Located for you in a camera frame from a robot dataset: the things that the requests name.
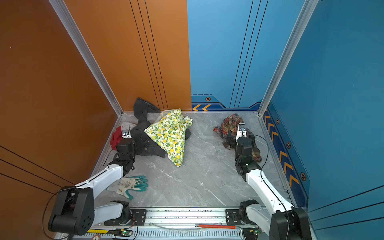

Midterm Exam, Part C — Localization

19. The green white work glove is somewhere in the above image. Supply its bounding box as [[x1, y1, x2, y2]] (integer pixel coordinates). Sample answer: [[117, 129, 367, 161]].
[[107, 176, 149, 200]]

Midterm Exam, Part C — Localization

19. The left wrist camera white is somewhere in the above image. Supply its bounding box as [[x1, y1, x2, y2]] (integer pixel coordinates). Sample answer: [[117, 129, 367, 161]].
[[122, 129, 132, 139]]

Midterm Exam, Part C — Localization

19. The aluminium front rail frame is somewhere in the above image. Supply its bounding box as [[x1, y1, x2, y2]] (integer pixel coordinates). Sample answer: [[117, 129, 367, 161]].
[[53, 206, 319, 240]]

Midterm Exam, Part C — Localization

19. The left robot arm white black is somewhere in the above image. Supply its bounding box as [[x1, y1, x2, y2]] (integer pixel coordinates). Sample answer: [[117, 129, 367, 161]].
[[48, 138, 149, 237]]

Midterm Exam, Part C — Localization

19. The aluminium corner post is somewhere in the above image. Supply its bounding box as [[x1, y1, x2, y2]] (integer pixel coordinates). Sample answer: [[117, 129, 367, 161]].
[[49, 0, 124, 117], [258, 0, 319, 117]]

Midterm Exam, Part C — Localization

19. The red handled screwdriver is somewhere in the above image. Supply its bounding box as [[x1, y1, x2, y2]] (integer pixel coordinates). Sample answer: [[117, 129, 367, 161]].
[[195, 224, 236, 230]]

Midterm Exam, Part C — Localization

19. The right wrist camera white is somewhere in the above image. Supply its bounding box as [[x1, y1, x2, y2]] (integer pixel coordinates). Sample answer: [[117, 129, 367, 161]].
[[236, 123, 248, 142]]

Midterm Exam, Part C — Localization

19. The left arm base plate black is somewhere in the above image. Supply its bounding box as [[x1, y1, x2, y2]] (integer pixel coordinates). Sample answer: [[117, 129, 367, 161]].
[[104, 209, 147, 227]]

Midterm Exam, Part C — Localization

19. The left aluminium corner post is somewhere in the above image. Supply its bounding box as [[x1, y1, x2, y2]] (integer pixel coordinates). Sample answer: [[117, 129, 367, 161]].
[[49, 0, 124, 117]]

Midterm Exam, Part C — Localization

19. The dark grey cloth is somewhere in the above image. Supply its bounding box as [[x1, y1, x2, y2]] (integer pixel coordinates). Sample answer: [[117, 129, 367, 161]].
[[131, 98, 191, 158]]

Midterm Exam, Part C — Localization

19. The white beige cloth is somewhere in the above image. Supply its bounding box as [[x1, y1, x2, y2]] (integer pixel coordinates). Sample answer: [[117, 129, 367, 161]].
[[121, 122, 137, 132]]

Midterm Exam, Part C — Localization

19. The plaid flannel cloth red brown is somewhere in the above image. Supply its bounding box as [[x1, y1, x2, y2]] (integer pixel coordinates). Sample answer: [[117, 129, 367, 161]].
[[213, 114, 262, 163]]

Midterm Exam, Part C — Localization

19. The yellow black caliper tool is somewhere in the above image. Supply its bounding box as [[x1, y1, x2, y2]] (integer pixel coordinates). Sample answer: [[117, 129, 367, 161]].
[[85, 229, 133, 240]]

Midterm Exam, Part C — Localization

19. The right aluminium corner post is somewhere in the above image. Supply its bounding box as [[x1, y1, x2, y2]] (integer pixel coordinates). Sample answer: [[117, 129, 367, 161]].
[[258, 0, 319, 117]]

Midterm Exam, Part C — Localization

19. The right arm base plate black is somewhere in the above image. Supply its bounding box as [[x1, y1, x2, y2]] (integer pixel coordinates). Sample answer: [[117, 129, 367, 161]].
[[225, 208, 250, 226]]

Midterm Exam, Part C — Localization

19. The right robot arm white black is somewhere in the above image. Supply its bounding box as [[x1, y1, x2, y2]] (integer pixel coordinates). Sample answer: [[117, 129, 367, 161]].
[[227, 129, 313, 240]]

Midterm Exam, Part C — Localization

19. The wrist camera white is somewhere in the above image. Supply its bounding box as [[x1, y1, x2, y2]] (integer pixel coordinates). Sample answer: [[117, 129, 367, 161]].
[[236, 123, 248, 142], [122, 129, 132, 139]]

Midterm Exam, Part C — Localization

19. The lemon print cloth yellow green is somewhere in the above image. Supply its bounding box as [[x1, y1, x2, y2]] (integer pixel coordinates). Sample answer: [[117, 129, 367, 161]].
[[145, 109, 193, 167]]

